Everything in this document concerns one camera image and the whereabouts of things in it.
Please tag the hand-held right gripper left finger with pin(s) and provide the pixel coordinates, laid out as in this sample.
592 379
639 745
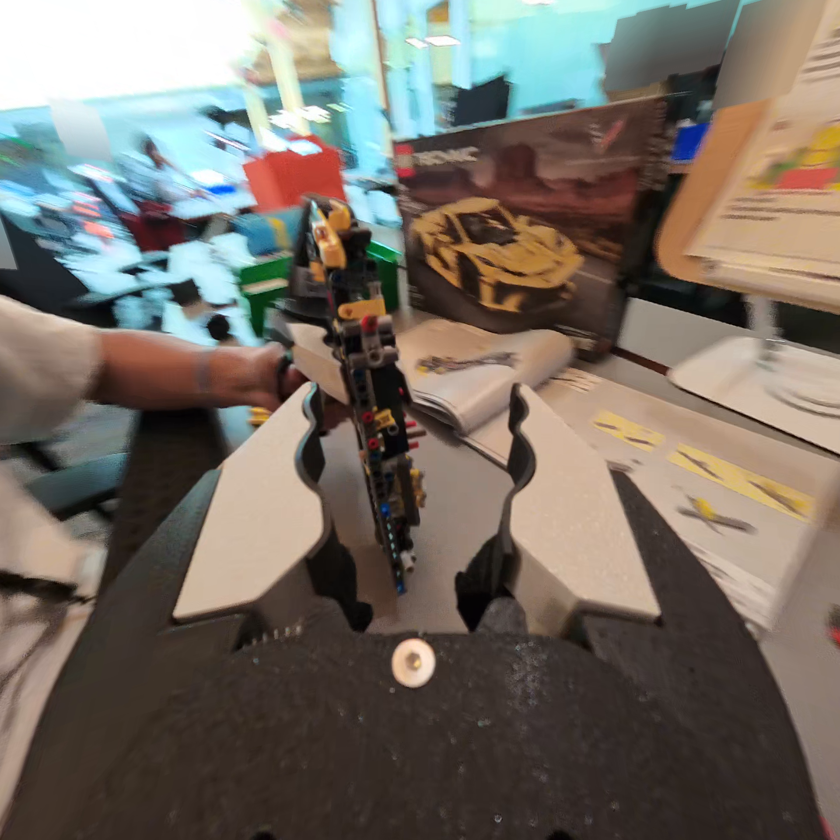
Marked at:
256 512

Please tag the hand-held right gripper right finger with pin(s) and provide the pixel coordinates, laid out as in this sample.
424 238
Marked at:
577 512

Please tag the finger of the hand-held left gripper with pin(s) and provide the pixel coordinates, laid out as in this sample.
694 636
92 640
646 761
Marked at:
321 361

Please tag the black yellow lego car chassis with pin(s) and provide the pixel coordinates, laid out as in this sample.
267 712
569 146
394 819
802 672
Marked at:
377 394

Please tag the person's left forearm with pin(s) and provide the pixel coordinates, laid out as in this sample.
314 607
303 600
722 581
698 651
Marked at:
157 367

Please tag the yellow lego piece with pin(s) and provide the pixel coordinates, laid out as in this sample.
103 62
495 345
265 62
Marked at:
260 415

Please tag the lego instruction sheet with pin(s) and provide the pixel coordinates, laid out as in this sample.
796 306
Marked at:
656 472

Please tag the open lego instruction booklet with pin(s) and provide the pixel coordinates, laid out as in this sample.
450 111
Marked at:
485 367

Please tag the lego set box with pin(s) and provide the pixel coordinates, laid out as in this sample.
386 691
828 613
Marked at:
525 229

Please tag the person's left hand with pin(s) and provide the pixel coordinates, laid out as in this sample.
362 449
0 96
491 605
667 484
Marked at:
253 377

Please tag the green box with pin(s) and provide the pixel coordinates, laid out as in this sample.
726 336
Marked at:
262 289

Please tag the red box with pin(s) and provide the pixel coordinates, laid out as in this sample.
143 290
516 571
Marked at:
295 174

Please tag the white clipboard stand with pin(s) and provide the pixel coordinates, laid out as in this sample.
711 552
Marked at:
735 380

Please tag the black monitor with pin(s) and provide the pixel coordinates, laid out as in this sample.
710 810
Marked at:
482 102

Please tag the person's white shirt torso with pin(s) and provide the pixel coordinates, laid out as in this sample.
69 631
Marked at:
39 367

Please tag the printed instruction page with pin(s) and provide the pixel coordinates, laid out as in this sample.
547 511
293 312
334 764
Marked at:
774 197

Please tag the blue box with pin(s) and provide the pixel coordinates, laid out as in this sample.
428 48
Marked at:
690 141

